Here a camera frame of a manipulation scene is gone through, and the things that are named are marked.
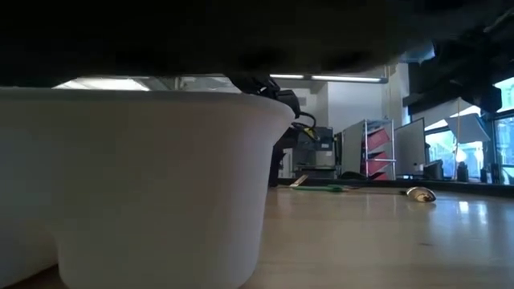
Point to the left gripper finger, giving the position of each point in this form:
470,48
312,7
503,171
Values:
276,168

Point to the white cutlery tray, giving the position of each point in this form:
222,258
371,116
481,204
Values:
140,180

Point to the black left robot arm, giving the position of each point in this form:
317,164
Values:
160,36

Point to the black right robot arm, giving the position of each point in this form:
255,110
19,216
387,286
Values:
462,60

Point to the ceiling light strip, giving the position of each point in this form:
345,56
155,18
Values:
345,78
104,84
287,76

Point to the dark cabinet machine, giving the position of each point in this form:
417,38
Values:
317,156

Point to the white cart with red bins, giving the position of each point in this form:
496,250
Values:
377,138

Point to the grey monitor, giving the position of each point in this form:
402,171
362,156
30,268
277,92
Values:
409,148

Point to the grey lamp shade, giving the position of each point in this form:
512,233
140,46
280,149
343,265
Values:
467,128

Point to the black aluminium table frame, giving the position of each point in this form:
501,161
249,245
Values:
462,187

